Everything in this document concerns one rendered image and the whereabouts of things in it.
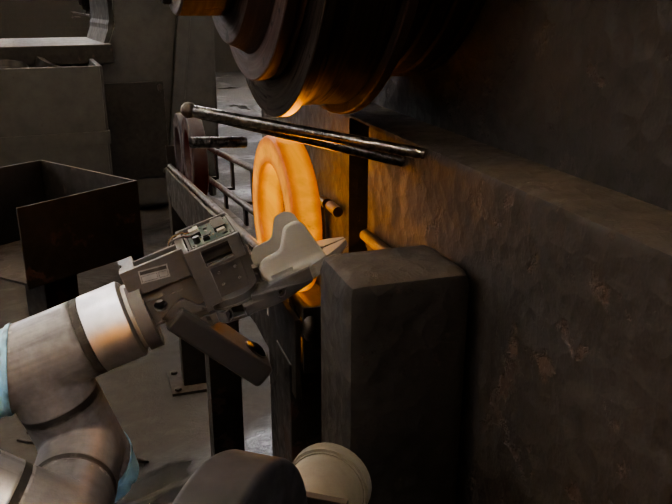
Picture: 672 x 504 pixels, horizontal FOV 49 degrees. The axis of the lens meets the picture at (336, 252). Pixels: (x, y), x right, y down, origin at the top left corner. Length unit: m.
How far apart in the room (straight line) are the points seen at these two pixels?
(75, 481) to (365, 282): 0.29
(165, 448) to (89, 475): 1.15
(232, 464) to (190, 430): 1.51
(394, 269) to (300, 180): 0.26
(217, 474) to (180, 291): 0.36
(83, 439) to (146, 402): 1.31
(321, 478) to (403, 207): 0.28
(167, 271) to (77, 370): 0.12
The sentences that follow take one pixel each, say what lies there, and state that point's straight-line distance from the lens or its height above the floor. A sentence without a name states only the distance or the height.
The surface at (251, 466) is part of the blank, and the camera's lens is 0.37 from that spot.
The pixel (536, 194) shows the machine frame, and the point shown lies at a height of 0.87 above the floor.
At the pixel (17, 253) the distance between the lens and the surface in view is 1.32.
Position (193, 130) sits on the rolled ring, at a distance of 1.61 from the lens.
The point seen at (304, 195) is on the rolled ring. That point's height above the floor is 0.79.
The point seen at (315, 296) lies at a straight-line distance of 0.87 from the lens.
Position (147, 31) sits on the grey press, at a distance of 3.63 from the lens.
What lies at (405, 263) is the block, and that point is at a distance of 0.57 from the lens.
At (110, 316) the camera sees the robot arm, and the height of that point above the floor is 0.72.
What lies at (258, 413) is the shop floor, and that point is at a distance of 1.92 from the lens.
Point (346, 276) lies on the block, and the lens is 0.54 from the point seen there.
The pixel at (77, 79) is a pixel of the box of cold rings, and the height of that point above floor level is 0.69.
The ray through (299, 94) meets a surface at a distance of 0.64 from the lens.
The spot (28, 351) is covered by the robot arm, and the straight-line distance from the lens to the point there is 0.70.
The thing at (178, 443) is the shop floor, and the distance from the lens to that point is 1.84.
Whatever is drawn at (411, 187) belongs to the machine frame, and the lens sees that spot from 0.67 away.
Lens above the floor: 0.99
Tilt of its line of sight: 19 degrees down
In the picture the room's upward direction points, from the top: straight up
